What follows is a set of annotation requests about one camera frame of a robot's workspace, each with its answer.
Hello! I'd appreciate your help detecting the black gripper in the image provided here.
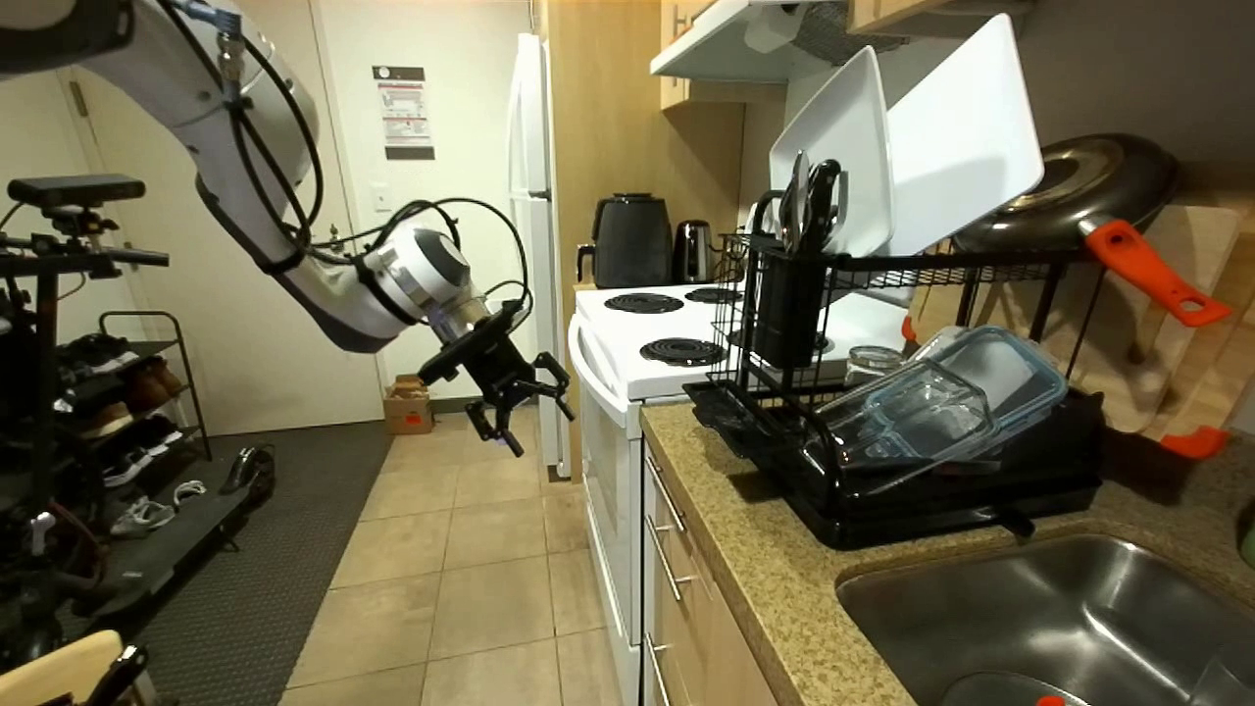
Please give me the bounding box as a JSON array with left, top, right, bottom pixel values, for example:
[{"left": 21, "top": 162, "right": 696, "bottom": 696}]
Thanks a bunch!
[{"left": 418, "top": 303, "right": 582, "bottom": 463}]

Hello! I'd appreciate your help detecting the white electric stove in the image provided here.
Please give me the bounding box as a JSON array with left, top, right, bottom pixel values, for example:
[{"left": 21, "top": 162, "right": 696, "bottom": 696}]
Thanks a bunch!
[{"left": 565, "top": 280, "right": 913, "bottom": 706}]

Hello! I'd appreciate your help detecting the small cardboard box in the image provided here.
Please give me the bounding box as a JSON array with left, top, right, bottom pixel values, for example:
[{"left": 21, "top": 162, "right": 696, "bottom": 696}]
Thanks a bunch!
[{"left": 382, "top": 373, "right": 438, "bottom": 438}]

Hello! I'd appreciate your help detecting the white refrigerator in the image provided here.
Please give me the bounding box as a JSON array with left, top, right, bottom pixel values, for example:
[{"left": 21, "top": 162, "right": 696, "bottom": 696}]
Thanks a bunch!
[{"left": 503, "top": 30, "right": 577, "bottom": 485}]

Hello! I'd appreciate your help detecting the large black coil burner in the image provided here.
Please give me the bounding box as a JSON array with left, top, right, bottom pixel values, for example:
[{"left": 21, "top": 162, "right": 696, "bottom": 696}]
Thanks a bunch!
[{"left": 602, "top": 292, "right": 689, "bottom": 318}]

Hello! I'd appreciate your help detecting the small black coil burner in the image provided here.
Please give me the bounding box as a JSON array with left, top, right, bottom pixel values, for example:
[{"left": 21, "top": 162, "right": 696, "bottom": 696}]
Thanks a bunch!
[
  {"left": 634, "top": 333, "right": 728, "bottom": 373},
  {"left": 684, "top": 281, "right": 751, "bottom": 311}
]

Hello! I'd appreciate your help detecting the black electric kettle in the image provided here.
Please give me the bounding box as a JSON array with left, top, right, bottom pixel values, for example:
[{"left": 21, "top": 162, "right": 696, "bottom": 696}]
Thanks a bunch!
[{"left": 672, "top": 214, "right": 719, "bottom": 288}]

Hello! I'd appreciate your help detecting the black utensil caddy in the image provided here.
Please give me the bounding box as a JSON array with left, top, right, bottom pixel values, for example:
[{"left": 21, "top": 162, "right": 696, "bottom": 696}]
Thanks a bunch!
[{"left": 751, "top": 241, "right": 837, "bottom": 375}]

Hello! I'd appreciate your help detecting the white room door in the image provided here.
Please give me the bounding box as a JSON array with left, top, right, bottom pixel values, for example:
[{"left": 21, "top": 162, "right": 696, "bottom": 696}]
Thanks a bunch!
[{"left": 309, "top": 0, "right": 524, "bottom": 407}]

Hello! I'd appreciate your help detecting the printed paper notice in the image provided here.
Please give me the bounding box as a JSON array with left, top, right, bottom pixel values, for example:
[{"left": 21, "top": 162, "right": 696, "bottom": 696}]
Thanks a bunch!
[{"left": 369, "top": 60, "right": 438, "bottom": 166}]

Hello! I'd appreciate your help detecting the dark grey floor mat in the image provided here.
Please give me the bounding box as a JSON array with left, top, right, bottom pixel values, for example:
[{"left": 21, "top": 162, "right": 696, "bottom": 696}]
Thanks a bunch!
[{"left": 123, "top": 420, "right": 396, "bottom": 706}]

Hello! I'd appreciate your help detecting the metal shoe rack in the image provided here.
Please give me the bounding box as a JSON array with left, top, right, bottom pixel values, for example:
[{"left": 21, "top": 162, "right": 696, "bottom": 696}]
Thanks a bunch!
[{"left": 55, "top": 305, "right": 217, "bottom": 501}]

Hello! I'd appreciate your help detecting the clear glass cup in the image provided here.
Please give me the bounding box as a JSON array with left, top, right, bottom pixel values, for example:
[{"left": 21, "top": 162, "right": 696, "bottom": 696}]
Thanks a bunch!
[{"left": 845, "top": 341, "right": 909, "bottom": 386}]

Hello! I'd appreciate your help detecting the black kick scooter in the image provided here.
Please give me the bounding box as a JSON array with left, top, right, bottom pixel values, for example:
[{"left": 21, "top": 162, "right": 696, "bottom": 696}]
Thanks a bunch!
[{"left": 73, "top": 443, "right": 281, "bottom": 633}]

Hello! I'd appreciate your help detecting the white square plate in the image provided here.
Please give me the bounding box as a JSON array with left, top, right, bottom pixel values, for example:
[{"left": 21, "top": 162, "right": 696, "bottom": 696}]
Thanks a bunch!
[
  {"left": 764, "top": 44, "right": 900, "bottom": 263},
  {"left": 883, "top": 10, "right": 1049, "bottom": 258}
]

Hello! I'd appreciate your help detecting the clear glass food container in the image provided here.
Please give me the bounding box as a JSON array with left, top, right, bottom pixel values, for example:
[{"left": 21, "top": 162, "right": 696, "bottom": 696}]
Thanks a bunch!
[{"left": 805, "top": 326, "right": 1075, "bottom": 485}]

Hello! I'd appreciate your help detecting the range hood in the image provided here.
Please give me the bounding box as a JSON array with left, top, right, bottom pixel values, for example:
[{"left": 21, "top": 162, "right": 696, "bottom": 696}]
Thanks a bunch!
[{"left": 647, "top": 0, "right": 876, "bottom": 90}]

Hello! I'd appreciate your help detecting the light wooden chair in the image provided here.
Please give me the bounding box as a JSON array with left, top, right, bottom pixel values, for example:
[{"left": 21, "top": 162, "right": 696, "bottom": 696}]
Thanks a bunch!
[{"left": 0, "top": 628, "right": 154, "bottom": 706}]

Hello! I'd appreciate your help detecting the stainless steel sink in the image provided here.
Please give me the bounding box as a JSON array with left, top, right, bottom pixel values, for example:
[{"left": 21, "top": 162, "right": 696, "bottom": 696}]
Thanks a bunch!
[{"left": 837, "top": 526, "right": 1255, "bottom": 706}]

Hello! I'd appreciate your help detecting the orange plastic piece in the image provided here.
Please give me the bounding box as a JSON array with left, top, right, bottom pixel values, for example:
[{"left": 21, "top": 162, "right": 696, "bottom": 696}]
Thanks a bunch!
[{"left": 1154, "top": 424, "right": 1234, "bottom": 468}]

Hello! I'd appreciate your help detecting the wooden cutting board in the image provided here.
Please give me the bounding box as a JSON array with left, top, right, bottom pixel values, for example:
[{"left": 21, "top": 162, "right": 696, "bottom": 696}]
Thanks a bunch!
[{"left": 1081, "top": 191, "right": 1255, "bottom": 455}]

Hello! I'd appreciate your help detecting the wooden drawer with metal handle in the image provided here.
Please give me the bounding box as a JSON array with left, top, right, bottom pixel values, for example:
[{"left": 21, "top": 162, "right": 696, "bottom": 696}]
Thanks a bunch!
[
  {"left": 643, "top": 599, "right": 719, "bottom": 706},
  {"left": 643, "top": 501, "right": 710, "bottom": 659}
]

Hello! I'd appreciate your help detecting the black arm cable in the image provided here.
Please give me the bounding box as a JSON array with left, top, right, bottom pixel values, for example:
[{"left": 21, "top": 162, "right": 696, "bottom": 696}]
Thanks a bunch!
[{"left": 213, "top": 24, "right": 532, "bottom": 344}]

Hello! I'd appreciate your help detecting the short wooden wall cabinet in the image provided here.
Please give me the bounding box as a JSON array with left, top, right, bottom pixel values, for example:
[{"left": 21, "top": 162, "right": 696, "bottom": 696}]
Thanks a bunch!
[{"left": 655, "top": 0, "right": 719, "bottom": 115}]

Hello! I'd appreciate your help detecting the black-handled utensil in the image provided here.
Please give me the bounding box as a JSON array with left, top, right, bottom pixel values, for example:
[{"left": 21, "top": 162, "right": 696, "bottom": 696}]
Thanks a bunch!
[{"left": 779, "top": 153, "right": 854, "bottom": 254}]

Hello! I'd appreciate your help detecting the black wire dish rack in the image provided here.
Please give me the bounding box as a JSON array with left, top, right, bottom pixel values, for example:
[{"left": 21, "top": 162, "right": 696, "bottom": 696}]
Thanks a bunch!
[{"left": 684, "top": 191, "right": 1109, "bottom": 553}]

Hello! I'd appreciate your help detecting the long wooden wall cabinet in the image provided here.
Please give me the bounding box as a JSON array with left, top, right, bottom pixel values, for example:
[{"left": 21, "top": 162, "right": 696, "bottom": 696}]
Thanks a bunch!
[{"left": 845, "top": 0, "right": 1034, "bottom": 39}]

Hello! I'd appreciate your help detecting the black pan with orange handle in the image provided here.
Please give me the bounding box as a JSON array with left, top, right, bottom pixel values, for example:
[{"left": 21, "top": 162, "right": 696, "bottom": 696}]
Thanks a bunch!
[{"left": 949, "top": 128, "right": 1234, "bottom": 333}]

